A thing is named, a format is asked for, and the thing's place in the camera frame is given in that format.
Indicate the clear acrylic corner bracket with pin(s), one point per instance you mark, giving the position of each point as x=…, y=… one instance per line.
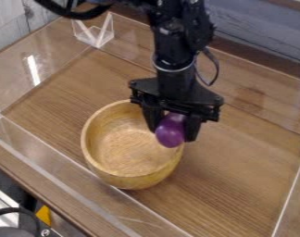
x=94, y=36

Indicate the yellow black device corner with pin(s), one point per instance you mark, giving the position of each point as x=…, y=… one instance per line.
x=48, y=226

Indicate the brown wooden bowl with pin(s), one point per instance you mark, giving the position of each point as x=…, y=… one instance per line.
x=120, y=149

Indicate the clear acrylic front wall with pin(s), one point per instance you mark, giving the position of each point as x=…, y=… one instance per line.
x=99, y=209

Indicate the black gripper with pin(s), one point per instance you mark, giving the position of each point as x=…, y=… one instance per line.
x=193, y=101

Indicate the purple toy eggplant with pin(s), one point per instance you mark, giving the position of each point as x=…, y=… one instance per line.
x=170, y=131

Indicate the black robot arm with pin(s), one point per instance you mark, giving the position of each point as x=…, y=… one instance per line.
x=182, y=31

